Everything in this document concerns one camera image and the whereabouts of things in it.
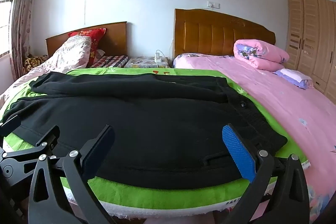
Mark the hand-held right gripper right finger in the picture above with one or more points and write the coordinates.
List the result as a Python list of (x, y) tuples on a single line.
[(239, 153)]

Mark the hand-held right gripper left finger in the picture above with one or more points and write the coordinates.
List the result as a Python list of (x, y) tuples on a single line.
[(98, 150)]

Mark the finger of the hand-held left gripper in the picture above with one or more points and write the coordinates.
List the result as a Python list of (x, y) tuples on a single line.
[(10, 124), (50, 136)]

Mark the black pants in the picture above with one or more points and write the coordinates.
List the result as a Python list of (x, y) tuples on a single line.
[(144, 121)]

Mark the brown yellow plush blanket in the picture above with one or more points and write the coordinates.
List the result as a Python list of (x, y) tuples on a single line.
[(32, 62)]

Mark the pink bed sheet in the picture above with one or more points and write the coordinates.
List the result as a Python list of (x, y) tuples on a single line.
[(288, 108)]

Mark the green printed blanket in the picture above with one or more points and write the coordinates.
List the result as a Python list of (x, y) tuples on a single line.
[(157, 195)]

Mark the pink floral quilt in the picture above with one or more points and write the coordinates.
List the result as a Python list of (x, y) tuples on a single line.
[(71, 56)]

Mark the red checkered bed sheet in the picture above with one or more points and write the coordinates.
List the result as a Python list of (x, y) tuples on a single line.
[(113, 60)]

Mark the purple pillow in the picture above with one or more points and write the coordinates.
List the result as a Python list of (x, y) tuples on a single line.
[(291, 75)]

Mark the cartoon cloth covered nightstand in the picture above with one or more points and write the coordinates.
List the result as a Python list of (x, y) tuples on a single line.
[(141, 62)]

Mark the folded pink quilt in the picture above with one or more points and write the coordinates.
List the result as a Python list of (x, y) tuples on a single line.
[(267, 56)]

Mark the red patterned pillow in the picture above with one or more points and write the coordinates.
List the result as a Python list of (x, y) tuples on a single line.
[(94, 37)]

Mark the brown patterned curtain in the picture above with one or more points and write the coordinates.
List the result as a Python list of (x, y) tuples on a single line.
[(23, 16)]

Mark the plain wooden headboard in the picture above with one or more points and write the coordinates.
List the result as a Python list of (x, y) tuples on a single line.
[(115, 37)]

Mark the padded wooden headboard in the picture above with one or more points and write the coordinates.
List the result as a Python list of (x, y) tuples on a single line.
[(210, 32)]

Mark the light wooden wardrobe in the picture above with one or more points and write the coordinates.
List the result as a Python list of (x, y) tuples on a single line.
[(309, 37)]

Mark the white wall socket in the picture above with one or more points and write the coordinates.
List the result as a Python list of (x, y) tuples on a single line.
[(214, 4)]

